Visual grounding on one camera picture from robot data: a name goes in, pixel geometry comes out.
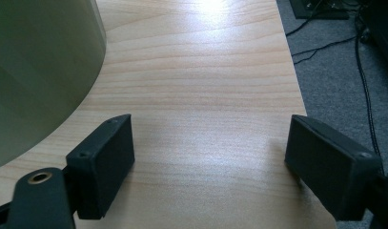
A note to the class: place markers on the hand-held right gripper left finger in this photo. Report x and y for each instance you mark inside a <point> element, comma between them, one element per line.
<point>102,165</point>

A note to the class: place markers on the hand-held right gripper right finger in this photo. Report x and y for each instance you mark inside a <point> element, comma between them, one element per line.
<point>328,171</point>

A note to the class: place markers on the green plastic trash bin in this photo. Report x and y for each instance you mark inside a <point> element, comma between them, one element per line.
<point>39,70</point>

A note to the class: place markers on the dark equipment base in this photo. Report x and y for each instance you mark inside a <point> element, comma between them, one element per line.
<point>382,28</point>

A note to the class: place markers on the black metal stand base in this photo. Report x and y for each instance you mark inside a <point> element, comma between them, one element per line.
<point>318,11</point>

